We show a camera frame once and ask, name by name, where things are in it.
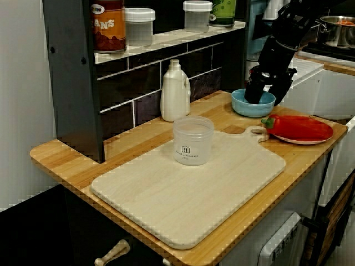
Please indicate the red plate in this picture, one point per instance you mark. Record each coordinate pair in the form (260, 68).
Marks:
(305, 140)

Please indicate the clear plastic jar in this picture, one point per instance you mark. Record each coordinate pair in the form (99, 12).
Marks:
(192, 147)

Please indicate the green peas can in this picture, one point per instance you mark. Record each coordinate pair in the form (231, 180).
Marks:
(223, 14)

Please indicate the white toy oven door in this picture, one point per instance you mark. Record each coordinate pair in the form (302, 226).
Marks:
(280, 243)

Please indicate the wooden drawer knob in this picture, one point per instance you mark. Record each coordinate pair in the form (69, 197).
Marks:
(113, 253)

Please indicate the teal plastic bin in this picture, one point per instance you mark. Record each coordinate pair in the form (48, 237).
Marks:
(255, 41)

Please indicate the red toy pepper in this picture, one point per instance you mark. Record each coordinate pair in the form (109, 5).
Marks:
(296, 127)

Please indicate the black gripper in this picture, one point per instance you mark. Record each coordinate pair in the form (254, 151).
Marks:
(277, 63)

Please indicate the clear jar with white lid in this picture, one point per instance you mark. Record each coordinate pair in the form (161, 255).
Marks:
(197, 19)
(139, 27)

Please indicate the pale wooden cutting board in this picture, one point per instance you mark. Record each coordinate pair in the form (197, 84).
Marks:
(188, 199)

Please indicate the orange beans can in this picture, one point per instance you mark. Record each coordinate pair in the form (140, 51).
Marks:
(108, 27)

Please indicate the white toy kitchen cabinet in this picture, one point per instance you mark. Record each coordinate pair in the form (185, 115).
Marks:
(305, 91)

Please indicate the dark grey shelf unit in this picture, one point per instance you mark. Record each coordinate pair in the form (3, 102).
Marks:
(72, 83)

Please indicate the wooden crate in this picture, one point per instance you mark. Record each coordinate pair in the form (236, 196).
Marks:
(337, 210)

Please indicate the black cabinet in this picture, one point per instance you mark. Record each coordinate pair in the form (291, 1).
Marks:
(41, 235)

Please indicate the black stove top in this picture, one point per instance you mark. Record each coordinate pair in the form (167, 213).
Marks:
(327, 51)

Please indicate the steel cooking pot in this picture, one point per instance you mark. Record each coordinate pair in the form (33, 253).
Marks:
(332, 33)

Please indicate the light blue bowl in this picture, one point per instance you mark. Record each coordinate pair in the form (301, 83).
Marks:
(249, 109)

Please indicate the white detergent bottle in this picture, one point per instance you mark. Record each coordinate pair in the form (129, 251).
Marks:
(174, 97)

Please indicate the orange toy food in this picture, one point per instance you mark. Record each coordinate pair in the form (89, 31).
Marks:
(346, 22)

